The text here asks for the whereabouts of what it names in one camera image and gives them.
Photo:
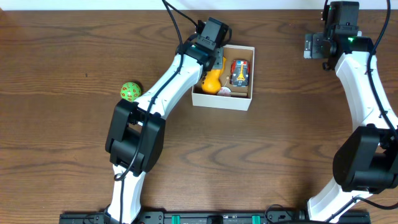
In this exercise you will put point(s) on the orange rubber dinosaur toy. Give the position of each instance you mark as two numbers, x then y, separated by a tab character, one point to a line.
211	81

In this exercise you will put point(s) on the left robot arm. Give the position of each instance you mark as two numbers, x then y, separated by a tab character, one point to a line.
136	134

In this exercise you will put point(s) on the white cardboard box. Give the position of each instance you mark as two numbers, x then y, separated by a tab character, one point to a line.
231	52

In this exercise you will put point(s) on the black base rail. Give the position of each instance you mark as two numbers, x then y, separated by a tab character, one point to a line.
272	215

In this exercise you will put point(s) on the wooden pig rattle drum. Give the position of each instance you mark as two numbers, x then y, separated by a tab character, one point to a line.
225	91

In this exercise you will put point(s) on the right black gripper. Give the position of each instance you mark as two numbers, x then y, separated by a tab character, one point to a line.
314	45

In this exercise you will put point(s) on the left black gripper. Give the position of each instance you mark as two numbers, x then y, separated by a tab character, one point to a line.
216	58

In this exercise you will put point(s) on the red grey toy car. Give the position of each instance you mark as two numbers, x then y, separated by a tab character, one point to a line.
239	73

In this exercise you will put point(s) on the green number ball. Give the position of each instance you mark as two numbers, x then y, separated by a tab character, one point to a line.
130	91

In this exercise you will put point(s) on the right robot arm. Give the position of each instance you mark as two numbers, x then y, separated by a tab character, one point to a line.
366	164

